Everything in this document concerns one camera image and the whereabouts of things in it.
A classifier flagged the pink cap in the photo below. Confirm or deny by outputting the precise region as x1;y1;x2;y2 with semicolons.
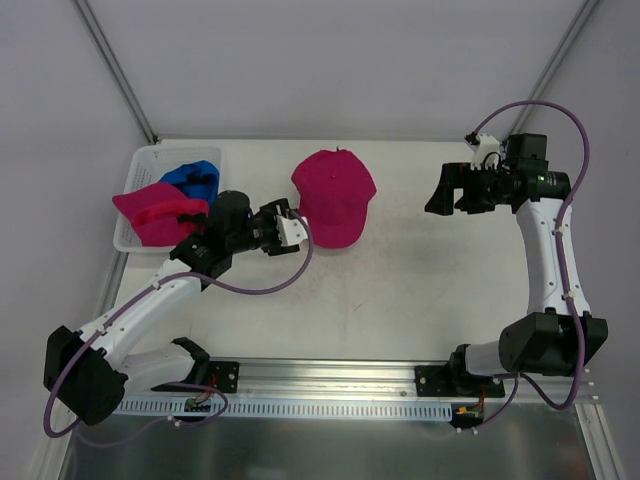
291;149;377;249
112;182;209;247

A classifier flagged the blue cap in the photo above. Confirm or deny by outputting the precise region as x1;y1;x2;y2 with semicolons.
160;160;220;205

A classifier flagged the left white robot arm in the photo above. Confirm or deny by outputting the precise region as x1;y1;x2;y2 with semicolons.
43;191;313;438

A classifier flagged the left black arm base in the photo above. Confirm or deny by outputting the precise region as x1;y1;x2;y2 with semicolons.
152;360;240;394

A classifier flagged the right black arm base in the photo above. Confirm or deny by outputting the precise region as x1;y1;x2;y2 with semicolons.
414;364;505;398

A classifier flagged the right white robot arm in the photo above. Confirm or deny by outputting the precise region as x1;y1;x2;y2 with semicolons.
425;133;608;396

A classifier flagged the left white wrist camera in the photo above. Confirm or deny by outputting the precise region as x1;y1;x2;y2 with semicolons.
276;210;310;248

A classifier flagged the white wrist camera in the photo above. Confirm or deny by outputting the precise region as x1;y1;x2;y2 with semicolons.
464;132;501;170
276;210;310;248

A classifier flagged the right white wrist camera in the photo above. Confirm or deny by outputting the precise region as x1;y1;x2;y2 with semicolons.
464;132;501;170

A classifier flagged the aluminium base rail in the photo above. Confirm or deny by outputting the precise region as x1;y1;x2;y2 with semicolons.
58;355;600;402

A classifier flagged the right aluminium frame post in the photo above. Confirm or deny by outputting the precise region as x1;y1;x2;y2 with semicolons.
514;0;601;136

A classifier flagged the white slotted cable duct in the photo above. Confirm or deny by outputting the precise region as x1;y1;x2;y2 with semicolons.
115;396;453;422

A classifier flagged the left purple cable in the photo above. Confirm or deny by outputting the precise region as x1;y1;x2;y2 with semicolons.
42;209;315;440

